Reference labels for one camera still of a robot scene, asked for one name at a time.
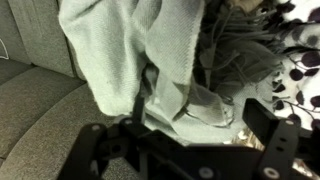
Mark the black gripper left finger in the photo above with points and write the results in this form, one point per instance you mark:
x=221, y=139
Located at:
x=148, y=152

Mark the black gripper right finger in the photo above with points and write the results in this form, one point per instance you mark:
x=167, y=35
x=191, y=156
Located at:
x=284, y=141

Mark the green blanket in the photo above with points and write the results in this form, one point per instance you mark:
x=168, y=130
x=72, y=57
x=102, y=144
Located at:
x=191, y=64

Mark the grey fabric couch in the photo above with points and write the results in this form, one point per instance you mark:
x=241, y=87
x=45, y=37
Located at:
x=44, y=98

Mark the white leaf-pattern pillow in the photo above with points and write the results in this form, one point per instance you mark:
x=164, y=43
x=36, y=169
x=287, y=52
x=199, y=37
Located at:
x=296, y=88

